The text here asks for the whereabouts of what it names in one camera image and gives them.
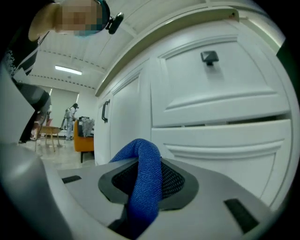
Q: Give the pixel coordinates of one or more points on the grey roller blind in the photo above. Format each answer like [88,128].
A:
[61,98]

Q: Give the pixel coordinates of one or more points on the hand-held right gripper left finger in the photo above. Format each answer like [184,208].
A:
[28,187]

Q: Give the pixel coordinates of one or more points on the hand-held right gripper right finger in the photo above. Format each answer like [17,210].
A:
[211,189]

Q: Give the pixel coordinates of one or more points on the blue cloth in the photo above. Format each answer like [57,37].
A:
[145,187]

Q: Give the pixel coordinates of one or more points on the orange sofa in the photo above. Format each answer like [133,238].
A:
[84,145]

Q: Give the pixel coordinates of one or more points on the large white drawer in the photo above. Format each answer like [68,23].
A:
[222,89]

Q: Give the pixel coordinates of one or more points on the person's head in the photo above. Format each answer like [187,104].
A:
[70,18]

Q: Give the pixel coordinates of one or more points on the long ceiling light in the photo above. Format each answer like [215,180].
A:
[68,70]

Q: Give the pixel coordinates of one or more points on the black head camera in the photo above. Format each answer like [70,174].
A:
[115,22]

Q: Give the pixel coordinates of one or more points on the white cabinet door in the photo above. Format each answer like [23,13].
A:
[126,117]
[99,131]

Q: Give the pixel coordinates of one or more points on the person's black lace-print shirt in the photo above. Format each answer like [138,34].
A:
[21,47]

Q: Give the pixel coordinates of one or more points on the wooden stool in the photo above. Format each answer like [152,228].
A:
[48,130]

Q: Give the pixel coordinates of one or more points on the small white drawer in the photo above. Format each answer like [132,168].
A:
[222,164]

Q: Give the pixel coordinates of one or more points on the black white patterned pillow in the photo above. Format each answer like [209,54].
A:
[85,126]

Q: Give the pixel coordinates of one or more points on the white vanity cabinet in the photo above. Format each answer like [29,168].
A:
[145,47]

